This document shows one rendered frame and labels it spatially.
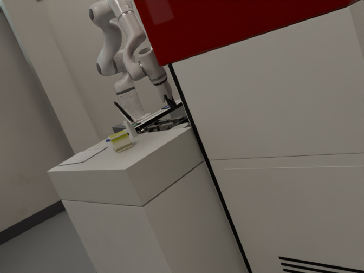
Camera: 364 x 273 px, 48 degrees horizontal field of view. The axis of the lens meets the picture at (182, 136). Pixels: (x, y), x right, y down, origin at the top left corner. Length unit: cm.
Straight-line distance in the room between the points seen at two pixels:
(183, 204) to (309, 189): 46
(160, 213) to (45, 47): 317
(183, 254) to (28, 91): 334
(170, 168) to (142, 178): 13
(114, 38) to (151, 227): 118
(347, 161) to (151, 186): 65
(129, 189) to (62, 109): 302
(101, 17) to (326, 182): 137
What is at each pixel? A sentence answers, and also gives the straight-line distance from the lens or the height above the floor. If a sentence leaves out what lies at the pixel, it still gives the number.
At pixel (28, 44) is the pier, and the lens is 439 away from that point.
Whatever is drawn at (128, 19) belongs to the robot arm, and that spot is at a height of 145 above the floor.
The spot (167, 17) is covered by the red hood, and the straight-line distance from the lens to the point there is 147.
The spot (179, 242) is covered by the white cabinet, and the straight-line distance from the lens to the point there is 154.
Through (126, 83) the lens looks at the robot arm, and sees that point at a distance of 243.
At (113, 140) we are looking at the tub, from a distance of 163.
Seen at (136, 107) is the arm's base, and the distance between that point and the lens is 244.
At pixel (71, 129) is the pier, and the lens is 440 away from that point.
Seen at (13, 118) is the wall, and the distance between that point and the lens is 457.
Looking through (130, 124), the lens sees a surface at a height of 103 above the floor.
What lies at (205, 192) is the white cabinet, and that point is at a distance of 162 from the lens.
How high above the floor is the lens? 131
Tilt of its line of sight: 13 degrees down
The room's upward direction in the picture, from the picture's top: 22 degrees counter-clockwise
